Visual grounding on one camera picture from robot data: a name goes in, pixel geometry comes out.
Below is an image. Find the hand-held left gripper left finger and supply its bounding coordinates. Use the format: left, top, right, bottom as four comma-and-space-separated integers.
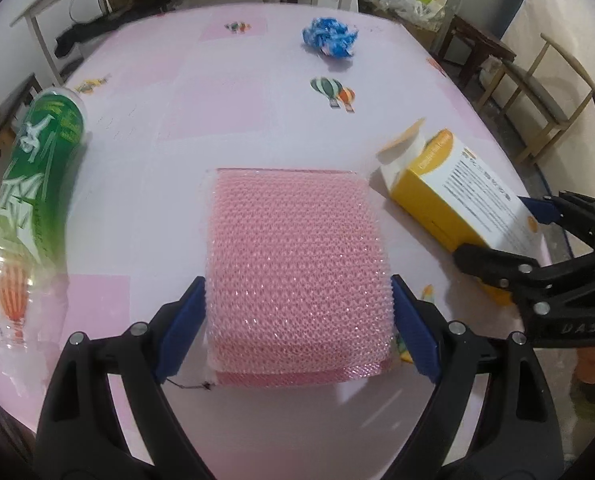
35, 275, 213, 480

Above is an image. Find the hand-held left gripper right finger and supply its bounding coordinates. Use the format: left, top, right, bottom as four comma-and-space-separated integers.
385, 274, 563, 480

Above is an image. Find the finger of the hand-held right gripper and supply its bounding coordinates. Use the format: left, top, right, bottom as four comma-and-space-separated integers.
520, 190, 595, 248
452, 242, 541, 293

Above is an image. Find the yellow white medicine box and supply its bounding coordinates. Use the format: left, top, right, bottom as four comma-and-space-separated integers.
375, 119, 541, 308

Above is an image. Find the pink scouring pad pack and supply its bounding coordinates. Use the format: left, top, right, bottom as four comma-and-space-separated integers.
204, 167, 395, 388

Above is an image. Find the green fleece cloth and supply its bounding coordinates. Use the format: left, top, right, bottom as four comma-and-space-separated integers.
570, 382, 595, 428

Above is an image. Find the wooden chair with dark seat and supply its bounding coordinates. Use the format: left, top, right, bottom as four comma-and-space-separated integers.
477, 32, 595, 163

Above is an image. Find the dark wooden stool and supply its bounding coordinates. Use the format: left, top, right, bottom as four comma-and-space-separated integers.
436, 14, 517, 103

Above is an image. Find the beige mattress with blue edge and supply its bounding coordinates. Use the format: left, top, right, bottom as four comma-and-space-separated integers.
500, 0, 595, 196

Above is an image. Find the cardboard box with bags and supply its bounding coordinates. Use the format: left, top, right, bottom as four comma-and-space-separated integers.
402, 12, 441, 51

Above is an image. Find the clear bottle with green label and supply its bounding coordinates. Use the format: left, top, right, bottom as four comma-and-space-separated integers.
0, 87, 89, 356

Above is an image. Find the crumpled blue white wrapper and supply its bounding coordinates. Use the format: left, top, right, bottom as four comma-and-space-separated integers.
301, 16, 359, 59

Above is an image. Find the wooden chair with black seat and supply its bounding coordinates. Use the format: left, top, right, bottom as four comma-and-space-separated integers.
0, 67, 43, 211

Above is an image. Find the black cloth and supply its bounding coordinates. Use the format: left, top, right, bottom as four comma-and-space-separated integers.
55, 7, 163, 58

